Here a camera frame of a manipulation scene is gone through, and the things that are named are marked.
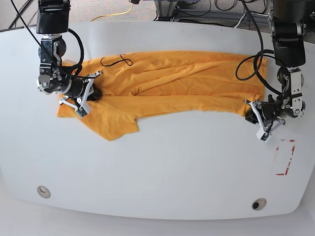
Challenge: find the red tape rectangle marking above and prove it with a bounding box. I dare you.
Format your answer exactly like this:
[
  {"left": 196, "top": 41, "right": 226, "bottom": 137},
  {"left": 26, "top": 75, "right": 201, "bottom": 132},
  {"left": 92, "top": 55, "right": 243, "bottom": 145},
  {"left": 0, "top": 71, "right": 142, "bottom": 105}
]
[{"left": 272, "top": 139, "right": 296, "bottom": 176}]

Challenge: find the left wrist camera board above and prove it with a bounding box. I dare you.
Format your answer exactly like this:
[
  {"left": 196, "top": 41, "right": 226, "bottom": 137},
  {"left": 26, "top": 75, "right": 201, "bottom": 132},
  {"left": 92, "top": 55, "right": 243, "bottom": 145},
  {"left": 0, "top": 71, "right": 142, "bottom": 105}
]
[{"left": 256, "top": 129, "right": 271, "bottom": 143}]

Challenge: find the aluminium frame stand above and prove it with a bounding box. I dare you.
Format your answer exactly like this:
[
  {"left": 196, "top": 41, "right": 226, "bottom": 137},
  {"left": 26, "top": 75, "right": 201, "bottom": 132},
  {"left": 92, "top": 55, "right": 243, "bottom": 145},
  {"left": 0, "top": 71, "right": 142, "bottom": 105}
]
[{"left": 154, "top": 0, "right": 270, "bottom": 28}]

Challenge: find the table cable grommet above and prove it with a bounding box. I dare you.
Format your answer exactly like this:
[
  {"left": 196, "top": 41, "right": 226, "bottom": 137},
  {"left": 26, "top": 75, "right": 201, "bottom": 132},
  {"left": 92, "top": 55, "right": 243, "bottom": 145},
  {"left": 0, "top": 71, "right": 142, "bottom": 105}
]
[
  {"left": 37, "top": 186, "right": 51, "bottom": 199},
  {"left": 252, "top": 198, "right": 267, "bottom": 211}
]

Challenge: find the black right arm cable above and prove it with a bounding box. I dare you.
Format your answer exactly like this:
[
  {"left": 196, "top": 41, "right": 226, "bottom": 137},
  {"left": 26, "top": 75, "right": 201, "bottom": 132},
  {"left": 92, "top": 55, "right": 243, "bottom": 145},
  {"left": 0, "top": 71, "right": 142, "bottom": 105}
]
[{"left": 9, "top": 0, "right": 101, "bottom": 82}]

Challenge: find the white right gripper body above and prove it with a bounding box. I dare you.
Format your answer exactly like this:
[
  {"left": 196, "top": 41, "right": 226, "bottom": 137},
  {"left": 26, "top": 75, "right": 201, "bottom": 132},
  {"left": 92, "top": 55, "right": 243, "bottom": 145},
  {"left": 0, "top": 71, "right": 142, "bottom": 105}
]
[{"left": 59, "top": 71, "right": 102, "bottom": 110}]

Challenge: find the white cable on floor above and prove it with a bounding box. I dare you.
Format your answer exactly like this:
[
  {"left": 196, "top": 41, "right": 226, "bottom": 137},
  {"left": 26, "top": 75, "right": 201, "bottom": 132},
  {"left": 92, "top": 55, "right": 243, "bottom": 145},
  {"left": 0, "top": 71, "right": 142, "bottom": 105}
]
[{"left": 233, "top": 11, "right": 270, "bottom": 29}]

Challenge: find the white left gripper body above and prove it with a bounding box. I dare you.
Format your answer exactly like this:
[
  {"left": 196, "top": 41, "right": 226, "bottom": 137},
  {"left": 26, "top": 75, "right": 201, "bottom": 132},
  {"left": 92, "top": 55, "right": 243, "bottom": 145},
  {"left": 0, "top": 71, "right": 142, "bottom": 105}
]
[{"left": 245, "top": 99, "right": 285, "bottom": 136}]

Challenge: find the yellow cable on floor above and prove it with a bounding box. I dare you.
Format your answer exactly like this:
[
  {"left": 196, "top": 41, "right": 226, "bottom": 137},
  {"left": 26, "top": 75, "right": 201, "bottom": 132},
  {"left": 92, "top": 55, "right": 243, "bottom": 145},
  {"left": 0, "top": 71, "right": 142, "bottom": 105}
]
[{"left": 90, "top": 2, "right": 134, "bottom": 22}]

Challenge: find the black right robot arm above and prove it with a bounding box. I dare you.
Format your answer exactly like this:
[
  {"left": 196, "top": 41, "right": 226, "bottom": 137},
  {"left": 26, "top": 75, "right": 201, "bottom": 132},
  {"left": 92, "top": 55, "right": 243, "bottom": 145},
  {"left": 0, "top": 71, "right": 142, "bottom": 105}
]
[{"left": 36, "top": 0, "right": 102, "bottom": 118}]

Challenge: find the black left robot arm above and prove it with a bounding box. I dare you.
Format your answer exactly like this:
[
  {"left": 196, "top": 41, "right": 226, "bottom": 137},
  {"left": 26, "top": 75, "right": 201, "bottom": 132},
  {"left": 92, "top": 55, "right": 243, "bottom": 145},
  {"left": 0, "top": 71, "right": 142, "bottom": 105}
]
[{"left": 245, "top": 0, "right": 314, "bottom": 142}]

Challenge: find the black cable on floor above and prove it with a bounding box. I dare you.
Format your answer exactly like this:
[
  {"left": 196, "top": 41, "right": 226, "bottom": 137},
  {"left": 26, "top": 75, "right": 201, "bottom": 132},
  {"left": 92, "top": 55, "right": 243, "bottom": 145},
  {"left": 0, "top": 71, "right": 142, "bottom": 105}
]
[{"left": 8, "top": 0, "right": 37, "bottom": 28}]

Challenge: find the right table cable grommet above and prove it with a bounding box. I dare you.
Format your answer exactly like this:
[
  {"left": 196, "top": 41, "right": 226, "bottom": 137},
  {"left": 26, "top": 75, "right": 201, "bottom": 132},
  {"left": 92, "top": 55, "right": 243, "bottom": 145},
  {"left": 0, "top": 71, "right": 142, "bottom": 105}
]
[{"left": 252, "top": 198, "right": 267, "bottom": 211}]

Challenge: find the orange t-shirt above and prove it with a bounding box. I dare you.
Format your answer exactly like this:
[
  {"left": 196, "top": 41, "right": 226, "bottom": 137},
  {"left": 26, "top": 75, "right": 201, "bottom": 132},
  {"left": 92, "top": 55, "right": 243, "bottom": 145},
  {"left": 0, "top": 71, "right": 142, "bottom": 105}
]
[{"left": 56, "top": 50, "right": 269, "bottom": 142}]

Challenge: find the left table cable grommet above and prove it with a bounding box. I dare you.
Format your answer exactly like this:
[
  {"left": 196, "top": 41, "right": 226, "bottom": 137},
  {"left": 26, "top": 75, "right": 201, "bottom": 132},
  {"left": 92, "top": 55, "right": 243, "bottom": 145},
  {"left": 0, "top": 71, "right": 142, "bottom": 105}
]
[{"left": 37, "top": 186, "right": 51, "bottom": 199}]

